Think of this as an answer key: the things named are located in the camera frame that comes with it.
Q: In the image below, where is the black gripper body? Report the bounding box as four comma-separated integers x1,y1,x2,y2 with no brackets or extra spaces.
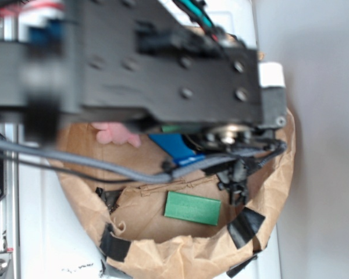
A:
205,151,279,206

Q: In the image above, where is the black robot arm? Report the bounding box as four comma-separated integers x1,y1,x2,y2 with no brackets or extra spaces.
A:
0,1,287,206

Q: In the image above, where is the green wooden block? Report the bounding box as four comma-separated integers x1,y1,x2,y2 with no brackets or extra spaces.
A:
164,191,221,226

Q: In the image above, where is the blue wooden block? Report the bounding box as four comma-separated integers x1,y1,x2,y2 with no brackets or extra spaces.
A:
148,134,205,167

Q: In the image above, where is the brown paper bag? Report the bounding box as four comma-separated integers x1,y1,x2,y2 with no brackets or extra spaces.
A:
58,112,296,278

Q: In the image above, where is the pink plush bunny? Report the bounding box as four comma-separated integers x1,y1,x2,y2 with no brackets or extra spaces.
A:
91,122,141,148

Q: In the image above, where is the white plastic bin lid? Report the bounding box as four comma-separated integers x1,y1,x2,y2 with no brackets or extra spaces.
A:
18,1,282,278

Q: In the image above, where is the grey sleeved cable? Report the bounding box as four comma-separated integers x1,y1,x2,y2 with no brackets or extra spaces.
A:
0,135,289,184

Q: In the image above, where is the aluminium frame rail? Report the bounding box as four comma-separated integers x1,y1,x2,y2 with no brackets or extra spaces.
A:
0,16,21,278

